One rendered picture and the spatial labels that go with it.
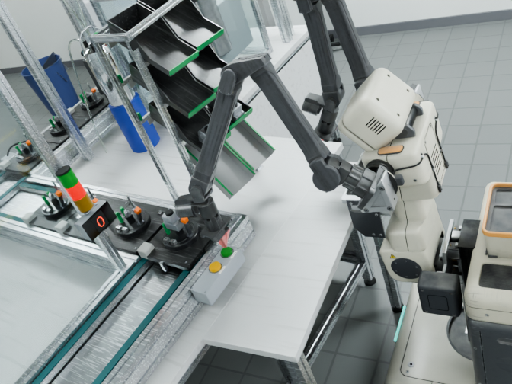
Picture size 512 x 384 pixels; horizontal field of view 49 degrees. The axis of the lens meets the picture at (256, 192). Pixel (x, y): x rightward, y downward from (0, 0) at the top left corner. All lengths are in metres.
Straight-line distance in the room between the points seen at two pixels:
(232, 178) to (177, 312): 0.56
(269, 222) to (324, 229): 0.23
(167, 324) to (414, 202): 0.86
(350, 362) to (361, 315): 0.26
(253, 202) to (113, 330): 0.73
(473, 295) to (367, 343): 1.03
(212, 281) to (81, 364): 0.49
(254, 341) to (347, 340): 1.06
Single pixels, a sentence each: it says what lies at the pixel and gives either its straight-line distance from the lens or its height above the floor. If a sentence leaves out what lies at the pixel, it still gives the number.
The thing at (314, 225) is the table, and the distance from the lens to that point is 2.03.
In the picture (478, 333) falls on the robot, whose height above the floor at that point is 0.64.
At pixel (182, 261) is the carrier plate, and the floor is 0.97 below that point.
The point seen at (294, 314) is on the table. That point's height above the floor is 0.86.
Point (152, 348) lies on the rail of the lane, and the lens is 1.80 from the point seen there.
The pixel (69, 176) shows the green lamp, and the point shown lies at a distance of 1.80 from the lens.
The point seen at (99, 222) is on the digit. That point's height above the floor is 1.20.
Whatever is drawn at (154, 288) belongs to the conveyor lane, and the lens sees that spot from 1.99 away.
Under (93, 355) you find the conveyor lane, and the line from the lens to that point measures 1.92.
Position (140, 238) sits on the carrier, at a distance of 2.13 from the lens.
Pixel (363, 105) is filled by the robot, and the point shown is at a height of 1.38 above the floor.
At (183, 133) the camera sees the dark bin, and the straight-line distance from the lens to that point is 2.00.
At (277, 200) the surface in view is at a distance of 2.19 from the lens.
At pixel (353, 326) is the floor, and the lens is 2.79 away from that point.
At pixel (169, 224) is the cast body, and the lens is 1.98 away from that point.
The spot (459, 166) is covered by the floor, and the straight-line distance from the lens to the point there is 3.53.
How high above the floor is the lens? 2.19
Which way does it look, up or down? 36 degrees down
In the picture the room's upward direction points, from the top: 22 degrees counter-clockwise
